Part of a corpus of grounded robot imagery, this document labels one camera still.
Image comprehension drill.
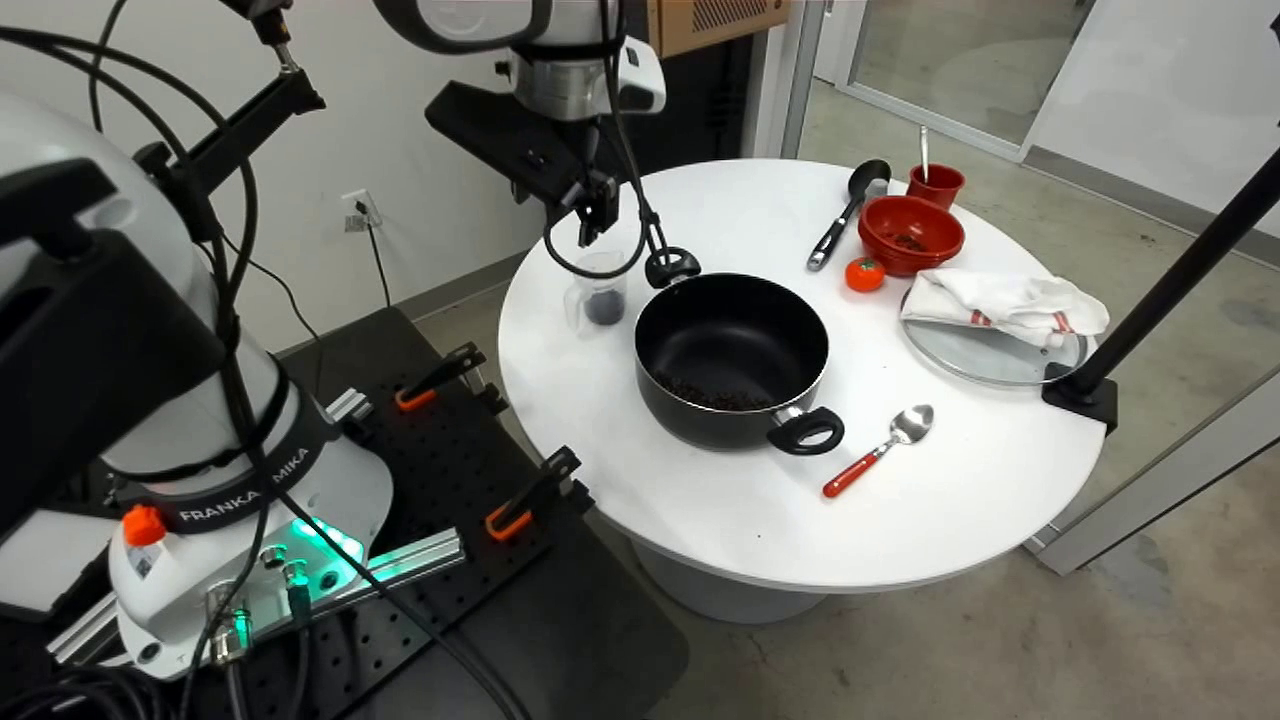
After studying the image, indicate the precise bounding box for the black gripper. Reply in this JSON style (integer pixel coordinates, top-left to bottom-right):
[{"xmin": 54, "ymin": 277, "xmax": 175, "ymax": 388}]
[{"xmin": 512, "ymin": 121, "xmax": 631, "ymax": 253}]

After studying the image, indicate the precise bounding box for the black cooking pot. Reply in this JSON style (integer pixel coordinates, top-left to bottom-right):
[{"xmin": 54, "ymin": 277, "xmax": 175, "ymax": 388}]
[{"xmin": 631, "ymin": 244, "xmax": 854, "ymax": 462}]

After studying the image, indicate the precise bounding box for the black drawer cabinet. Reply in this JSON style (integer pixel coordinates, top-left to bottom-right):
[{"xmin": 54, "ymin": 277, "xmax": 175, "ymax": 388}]
[{"xmin": 604, "ymin": 33, "xmax": 761, "ymax": 183}]

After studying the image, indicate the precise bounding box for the cardboard box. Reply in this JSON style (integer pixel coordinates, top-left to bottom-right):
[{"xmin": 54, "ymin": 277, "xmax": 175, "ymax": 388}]
[{"xmin": 650, "ymin": 0, "xmax": 794, "ymax": 61}]

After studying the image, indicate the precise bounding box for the black ladle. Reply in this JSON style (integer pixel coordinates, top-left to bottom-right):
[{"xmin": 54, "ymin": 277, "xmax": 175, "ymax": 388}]
[{"xmin": 806, "ymin": 157, "xmax": 896, "ymax": 277}]

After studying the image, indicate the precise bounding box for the black perforated base board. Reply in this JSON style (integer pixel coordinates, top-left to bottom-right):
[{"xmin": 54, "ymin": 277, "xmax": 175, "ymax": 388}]
[{"xmin": 0, "ymin": 304, "xmax": 691, "ymax": 720}]

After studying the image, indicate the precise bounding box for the red bowl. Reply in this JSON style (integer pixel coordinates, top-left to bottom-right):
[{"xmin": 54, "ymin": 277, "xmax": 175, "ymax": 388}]
[{"xmin": 856, "ymin": 192, "xmax": 970, "ymax": 282}]

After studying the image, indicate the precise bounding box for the red cup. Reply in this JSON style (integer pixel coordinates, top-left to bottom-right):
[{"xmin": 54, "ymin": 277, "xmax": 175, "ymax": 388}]
[{"xmin": 909, "ymin": 162, "xmax": 970, "ymax": 211}]

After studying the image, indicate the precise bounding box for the clear glass plate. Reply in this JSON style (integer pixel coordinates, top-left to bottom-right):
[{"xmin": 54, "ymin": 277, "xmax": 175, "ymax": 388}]
[{"xmin": 901, "ymin": 311, "xmax": 1092, "ymax": 391}]

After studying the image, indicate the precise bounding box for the white cloth red print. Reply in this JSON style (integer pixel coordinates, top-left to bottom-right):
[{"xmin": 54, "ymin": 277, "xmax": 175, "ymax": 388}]
[{"xmin": 896, "ymin": 268, "xmax": 1117, "ymax": 362}]

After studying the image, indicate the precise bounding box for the black tripod pole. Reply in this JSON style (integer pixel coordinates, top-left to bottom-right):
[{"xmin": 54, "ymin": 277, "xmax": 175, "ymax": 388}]
[{"xmin": 1040, "ymin": 143, "xmax": 1280, "ymax": 437}]

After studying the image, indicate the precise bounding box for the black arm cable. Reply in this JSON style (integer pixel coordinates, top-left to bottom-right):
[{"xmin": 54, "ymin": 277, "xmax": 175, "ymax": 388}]
[{"xmin": 541, "ymin": 0, "xmax": 671, "ymax": 293}]

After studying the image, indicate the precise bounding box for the black outlet cable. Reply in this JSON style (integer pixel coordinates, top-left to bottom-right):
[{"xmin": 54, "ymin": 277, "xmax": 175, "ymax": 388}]
[{"xmin": 358, "ymin": 211, "xmax": 404, "ymax": 311}]

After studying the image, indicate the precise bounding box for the black clamp orange handle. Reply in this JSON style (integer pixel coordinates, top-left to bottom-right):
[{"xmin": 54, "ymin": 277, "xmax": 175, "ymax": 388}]
[
  {"xmin": 393, "ymin": 341, "xmax": 512, "ymax": 415},
  {"xmin": 479, "ymin": 445, "xmax": 598, "ymax": 547}
]

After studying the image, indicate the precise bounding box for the white wall outlet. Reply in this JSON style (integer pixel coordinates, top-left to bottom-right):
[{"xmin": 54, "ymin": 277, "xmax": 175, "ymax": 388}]
[{"xmin": 335, "ymin": 183, "xmax": 381, "ymax": 233}]

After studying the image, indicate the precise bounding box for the black base cable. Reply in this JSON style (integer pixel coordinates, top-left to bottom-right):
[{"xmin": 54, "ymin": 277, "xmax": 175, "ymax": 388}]
[{"xmin": 0, "ymin": 0, "xmax": 532, "ymax": 720}]

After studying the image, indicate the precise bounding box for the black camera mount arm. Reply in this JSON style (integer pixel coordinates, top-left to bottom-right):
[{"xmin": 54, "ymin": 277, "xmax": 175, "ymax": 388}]
[{"xmin": 131, "ymin": 0, "xmax": 332, "ymax": 244}]

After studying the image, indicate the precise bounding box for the red-handled metal spoon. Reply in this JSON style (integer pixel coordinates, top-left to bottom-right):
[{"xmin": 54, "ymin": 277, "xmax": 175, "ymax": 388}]
[{"xmin": 822, "ymin": 399, "xmax": 942, "ymax": 506}]

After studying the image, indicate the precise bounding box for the aluminium rail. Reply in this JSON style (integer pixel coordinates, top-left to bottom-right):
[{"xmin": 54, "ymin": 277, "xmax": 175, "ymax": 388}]
[{"xmin": 43, "ymin": 526, "xmax": 471, "ymax": 672}]

